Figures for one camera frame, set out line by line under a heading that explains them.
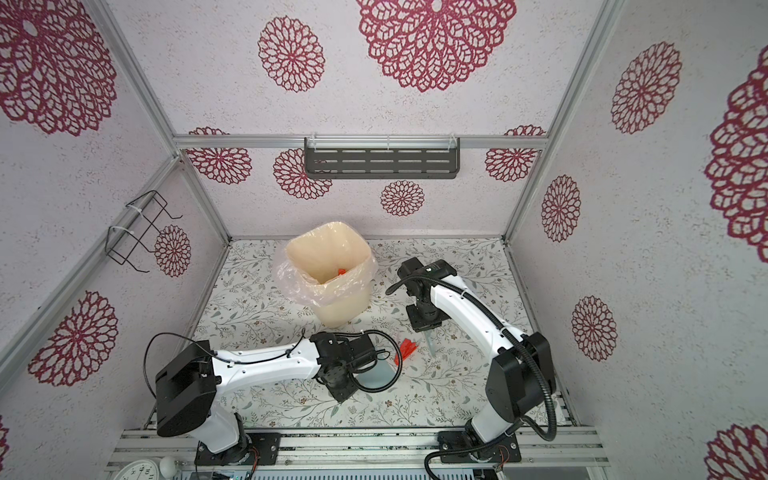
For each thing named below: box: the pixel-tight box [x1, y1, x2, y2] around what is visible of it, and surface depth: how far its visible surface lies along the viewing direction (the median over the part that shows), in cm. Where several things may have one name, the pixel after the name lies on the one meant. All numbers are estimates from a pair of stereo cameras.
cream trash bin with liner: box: [273, 222, 378, 328], surface depth 83 cm
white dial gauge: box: [113, 459, 159, 480], surface depth 69 cm
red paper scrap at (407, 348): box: [394, 338, 418, 366], surface depth 92 cm
